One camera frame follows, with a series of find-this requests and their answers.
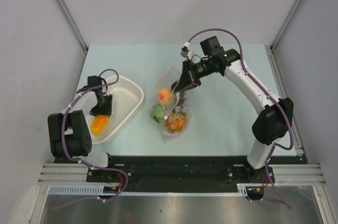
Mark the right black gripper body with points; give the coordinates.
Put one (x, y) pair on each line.
(198, 70)

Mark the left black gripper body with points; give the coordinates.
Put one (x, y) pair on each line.
(104, 107)

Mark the toy orange mango slice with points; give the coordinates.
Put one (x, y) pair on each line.
(99, 123)

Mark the toy peach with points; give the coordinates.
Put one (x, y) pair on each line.
(166, 96)

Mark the clear zip top bag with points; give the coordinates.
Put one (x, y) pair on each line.
(165, 81)

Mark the green toy watermelon ball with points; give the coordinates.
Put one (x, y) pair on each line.
(157, 113)

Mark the orange toy pineapple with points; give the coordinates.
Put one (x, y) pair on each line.
(177, 119)

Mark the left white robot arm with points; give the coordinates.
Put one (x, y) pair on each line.
(69, 133)

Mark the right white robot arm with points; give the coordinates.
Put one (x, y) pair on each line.
(275, 114)

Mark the white perforated plastic basket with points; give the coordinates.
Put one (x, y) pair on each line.
(127, 98)

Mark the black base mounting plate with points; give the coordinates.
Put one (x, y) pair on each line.
(189, 173)

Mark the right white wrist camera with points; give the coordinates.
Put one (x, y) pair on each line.
(187, 52)

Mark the right aluminium frame post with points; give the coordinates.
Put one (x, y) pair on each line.
(286, 23)

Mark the aluminium frame post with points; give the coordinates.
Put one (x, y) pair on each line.
(72, 24)
(286, 23)

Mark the white slotted cable duct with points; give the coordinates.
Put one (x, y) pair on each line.
(110, 190)

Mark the left aluminium frame post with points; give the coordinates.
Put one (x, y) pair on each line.
(72, 24)

